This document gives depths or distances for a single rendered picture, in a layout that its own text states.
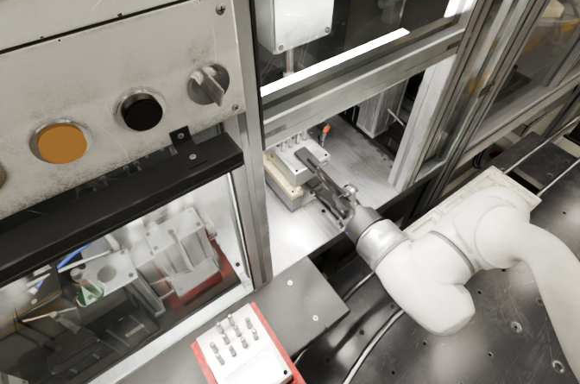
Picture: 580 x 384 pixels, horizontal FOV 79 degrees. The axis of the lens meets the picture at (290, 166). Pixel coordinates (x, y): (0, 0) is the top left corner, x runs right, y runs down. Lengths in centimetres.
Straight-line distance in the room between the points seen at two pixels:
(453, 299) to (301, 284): 28
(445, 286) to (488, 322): 45
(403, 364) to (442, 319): 35
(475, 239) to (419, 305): 14
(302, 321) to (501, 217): 39
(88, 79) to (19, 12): 5
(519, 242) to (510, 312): 52
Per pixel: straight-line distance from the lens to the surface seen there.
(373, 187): 89
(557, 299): 51
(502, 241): 64
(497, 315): 110
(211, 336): 63
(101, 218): 32
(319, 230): 81
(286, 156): 78
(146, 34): 28
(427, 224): 93
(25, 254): 33
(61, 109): 30
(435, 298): 64
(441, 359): 101
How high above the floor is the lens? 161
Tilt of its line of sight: 50 degrees down
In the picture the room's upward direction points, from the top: straight up
